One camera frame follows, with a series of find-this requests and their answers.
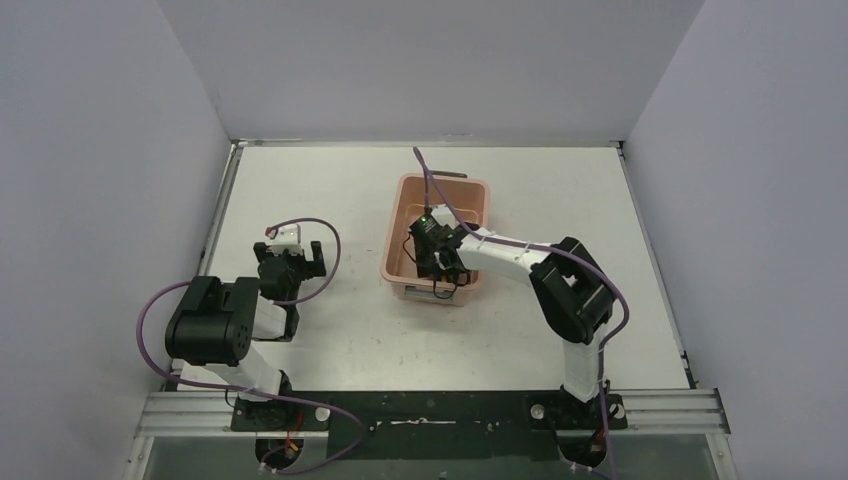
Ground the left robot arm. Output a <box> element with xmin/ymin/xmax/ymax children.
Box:
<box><xmin>164</xmin><ymin>240</ymin><xmax>327</xmax><ymax>402</ymax></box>

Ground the aluminium front frame rail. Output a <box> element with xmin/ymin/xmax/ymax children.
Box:
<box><xmin>135</xmin><ymin>389</ymin><xmax>730</xmax><ymax>438</ymax></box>

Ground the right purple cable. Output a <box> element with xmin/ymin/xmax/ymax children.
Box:
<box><xmin>411</xmin><ymin>146</ymin><xmax>631</xmax><ymax>480</ymax></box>

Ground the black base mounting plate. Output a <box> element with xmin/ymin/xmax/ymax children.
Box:
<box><xmin>230</xmin><ymin>389</ymin><xmax>628</xmax><ymax>467</ymax></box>

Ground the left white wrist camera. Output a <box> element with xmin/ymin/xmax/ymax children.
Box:
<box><xmin>266</xmin><ymin>223</ymin><xmax>302</xmax><ymax>255</ymax></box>

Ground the pink plastic bin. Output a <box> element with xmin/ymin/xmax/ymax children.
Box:
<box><xmin>381</xmin><ymin>172</ymin><xmax>490</xmax><ymax>307</ymax></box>

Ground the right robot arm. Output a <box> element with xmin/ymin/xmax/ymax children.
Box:
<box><xmin>408</xmin><ymin>214</ymin><xmax>617</xmax><ymax>429</ymax></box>

